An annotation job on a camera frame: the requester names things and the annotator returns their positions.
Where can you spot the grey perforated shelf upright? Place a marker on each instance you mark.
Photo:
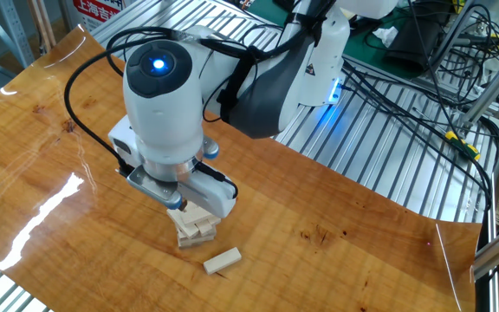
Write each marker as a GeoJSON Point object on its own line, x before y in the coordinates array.
{"type": "Point", "coordinates": [13, 30]}

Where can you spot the grey metal stand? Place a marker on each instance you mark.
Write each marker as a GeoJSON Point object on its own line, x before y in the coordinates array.
{"type": "Point", "coordinates": [451, 37]}

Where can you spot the silver camera with blue cap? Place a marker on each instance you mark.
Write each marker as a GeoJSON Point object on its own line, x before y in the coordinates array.
{"type": "Point", "coordinates": [152, 186]}

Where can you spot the brown wooden strip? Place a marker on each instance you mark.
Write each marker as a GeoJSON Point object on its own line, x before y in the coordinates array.
{"type": "Point", "coordinates": [47, 19]}
{"type": "Point", "coordinates": [36, 19]}

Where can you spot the silver vertical frame rail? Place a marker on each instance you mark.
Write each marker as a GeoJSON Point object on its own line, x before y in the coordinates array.
{"type": "Point", "coordinates": [493, 294]}

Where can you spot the red white printed sign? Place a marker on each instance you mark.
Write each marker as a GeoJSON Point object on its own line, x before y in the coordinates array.
{"type": "Point", "coordinates": [98, 13]}

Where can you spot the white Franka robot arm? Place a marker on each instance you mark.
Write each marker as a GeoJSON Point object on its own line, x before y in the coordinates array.
{"type": "Point", "coordinates": [163, 121]}

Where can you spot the black pouch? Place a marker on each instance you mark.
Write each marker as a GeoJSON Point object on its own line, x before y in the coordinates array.
{"type": "Point", "coordinates": [414, 43]}

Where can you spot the glossy wood pattern mat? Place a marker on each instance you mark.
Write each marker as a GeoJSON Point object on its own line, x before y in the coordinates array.
{"type": "Point", "coordinates": [319, 268]}

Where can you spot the crumpled white paper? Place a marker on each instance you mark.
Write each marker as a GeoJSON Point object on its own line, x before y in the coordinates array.
{"type": "Point", "coordinates": [386, 35]}

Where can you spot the yellow plug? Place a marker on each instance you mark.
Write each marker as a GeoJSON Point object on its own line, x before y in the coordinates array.
{"type": "Point", "coordinates": [497, 41]}

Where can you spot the slanted aluminium profile post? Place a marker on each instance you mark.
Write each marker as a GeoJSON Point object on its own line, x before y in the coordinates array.
{"type": "Point", "coordinates": [496, 86]}

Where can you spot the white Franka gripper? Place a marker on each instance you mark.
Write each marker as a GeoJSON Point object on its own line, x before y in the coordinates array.
{"type": "Point", "coordinates": [215, 195]}

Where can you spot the green cutting mat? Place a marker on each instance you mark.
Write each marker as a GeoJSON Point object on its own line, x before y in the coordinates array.
{"type": "Point", "coordinates": [358, 52]}

